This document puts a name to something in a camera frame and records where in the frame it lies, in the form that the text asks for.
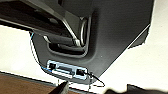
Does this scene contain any thin black cable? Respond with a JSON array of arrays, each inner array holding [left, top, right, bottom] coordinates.
[[86, 73, 105, 88]]

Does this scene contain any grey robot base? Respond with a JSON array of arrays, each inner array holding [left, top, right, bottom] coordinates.
[[29, 0, 156, 83]]

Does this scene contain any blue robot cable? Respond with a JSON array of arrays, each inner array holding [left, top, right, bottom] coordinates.
[[29, 31, 51, 73]]

